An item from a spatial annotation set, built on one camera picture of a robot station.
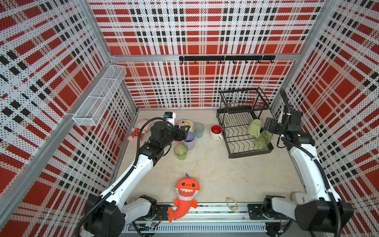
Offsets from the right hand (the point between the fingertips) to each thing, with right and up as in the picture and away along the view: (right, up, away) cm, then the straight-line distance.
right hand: (278, 123), depth 77 cm
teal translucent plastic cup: (-42, -4, +24) cm, 49 cm away
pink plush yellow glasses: (-51, 0, +25) cm, 57 cm away
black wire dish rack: (-17, +6, +12) cm, 22 cm away
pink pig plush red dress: (-67, -2, -12) cm, 68 cm away
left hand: (-49, -2, +1) cm, 49 cm away
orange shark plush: (-48, -34, -2) cm, 59 cm away
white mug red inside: (-30, -6, +27) cm, 41 cm away
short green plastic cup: (-54, -18, +17) cm, 59 cm away
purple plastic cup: (-47, -10, +11) cm, 50 cm away
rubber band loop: (-24, -43, +1) cm, 49 cm away
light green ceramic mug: (-5, -3, +20) cm, 20 cm away
